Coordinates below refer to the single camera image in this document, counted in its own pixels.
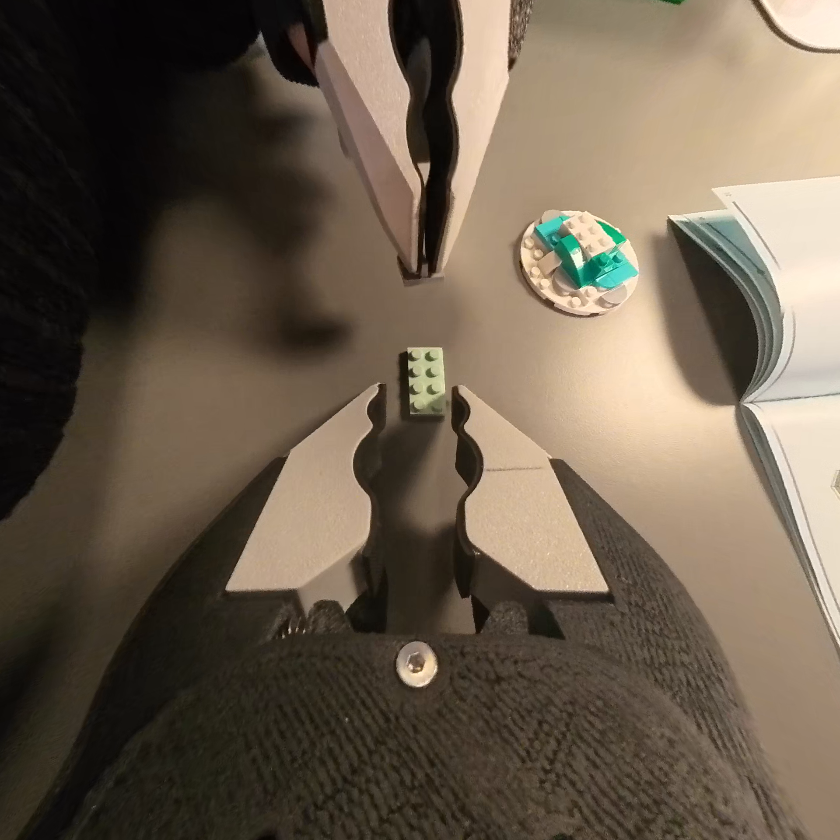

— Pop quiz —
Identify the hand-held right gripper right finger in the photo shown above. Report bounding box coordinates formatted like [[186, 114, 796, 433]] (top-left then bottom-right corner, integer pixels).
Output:
[[453, 385, 610, 601]]

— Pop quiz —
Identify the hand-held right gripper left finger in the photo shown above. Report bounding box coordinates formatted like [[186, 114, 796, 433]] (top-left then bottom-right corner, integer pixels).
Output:
[[225, 382, 388, 601]]

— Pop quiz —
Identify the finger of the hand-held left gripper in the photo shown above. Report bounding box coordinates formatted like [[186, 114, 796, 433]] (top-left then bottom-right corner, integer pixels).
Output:
[[424, 0, 511, 280], [317, 0, 425, 284]]

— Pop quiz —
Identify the light green lego brick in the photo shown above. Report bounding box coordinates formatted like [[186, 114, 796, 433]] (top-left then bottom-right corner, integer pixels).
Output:
[[399, 346, 454, 426]]

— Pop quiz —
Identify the round white teal lego build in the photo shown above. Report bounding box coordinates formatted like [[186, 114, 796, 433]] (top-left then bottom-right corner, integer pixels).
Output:
[[520, 209, 640, 317]]

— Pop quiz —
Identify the white rounded object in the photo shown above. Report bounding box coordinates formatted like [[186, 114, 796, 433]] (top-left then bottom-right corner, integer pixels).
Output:
[[748, 0, 840, 51]]

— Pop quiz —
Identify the open white instruction booklet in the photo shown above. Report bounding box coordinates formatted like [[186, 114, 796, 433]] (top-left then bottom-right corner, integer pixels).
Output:
[[667, 176, 840, 652]]

